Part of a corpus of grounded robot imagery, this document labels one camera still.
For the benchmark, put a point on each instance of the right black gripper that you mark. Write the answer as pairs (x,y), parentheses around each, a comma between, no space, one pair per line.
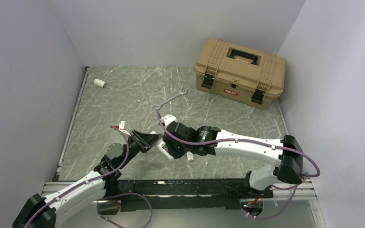
(175,153)

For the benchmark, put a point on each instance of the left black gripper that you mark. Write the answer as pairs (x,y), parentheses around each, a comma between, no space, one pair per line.
(145,141)

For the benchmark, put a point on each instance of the white remote control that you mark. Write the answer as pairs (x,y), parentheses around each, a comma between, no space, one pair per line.
(162,147)

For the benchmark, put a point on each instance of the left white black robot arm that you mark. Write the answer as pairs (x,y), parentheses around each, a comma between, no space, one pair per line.
(52,210)

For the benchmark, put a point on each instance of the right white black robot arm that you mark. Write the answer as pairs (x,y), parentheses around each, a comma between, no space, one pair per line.
(283,164)

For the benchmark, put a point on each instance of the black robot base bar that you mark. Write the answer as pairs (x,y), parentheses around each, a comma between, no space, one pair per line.
(183,194)

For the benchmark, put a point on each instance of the white remote battery cover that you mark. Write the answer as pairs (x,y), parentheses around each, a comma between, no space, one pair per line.
(100,83)

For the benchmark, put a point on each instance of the silver open-end wrench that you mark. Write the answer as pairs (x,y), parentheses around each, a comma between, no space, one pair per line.
(158,106)

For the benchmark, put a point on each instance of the tan plastic toolbox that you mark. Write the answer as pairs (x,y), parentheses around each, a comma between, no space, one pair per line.
(240,73)

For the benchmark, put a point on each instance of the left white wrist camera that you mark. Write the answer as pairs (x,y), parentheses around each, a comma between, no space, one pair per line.
(122,126)

